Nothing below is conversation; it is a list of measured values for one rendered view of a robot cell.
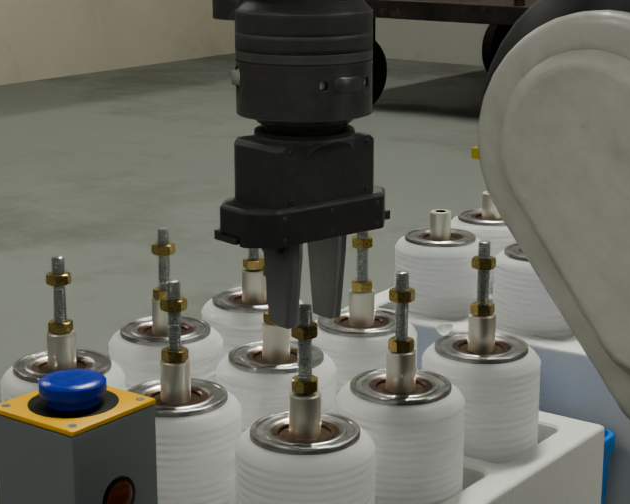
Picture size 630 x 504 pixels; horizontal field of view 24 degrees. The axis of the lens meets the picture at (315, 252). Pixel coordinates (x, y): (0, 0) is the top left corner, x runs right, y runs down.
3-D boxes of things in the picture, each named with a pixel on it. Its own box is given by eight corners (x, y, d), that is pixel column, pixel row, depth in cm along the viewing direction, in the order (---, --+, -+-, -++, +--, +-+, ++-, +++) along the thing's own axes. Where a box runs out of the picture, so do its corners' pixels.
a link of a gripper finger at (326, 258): (337, 321, 97) (337, 230, 96) (307, 311, 99) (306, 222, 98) (355, 316, 98) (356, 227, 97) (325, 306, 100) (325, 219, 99)
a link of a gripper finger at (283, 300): (272, 319, 98) (272, 229, 96) (303, 329, 95) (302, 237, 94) (253, 323, 97) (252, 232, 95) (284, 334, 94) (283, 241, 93)
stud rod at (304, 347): (308, 408, 100) (308, 302, 98) (314, 413, 99) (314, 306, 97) (295, 410, 99) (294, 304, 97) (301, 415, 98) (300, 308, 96)
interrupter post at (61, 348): (51, 378, 111) (49, 337, 111) (43, 369, 114) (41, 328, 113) (81, 374, 112) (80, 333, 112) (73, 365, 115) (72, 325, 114)
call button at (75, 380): (121, 407, 87) (120, 375, 87) (72, 426, 84) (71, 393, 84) (74, 394, 90) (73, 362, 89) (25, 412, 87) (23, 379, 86)
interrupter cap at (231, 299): (312, 301, 132) (312, 293, 132) (263, 321, 126) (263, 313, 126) (245, 288, 136) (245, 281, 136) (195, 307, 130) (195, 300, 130)
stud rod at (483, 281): (476, 334, 117) (479, 243, 115) (474, 330, 118) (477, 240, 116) (488, 334, 117) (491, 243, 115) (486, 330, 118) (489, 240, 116)
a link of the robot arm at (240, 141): (272, 258, 89) (270, 61, 86) (182, 231, 96) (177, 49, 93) (422, 228, 96) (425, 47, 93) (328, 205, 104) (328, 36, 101)
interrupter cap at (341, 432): (351, 462, 95) (351, 452, 95) (238, 455, 96) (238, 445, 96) (367, 422, 102) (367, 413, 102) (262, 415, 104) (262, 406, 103)
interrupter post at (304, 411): (319, 445, 98) (319, 399, 97) (284, 443, 98) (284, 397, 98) (325, 433, 100) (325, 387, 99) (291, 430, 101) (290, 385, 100)
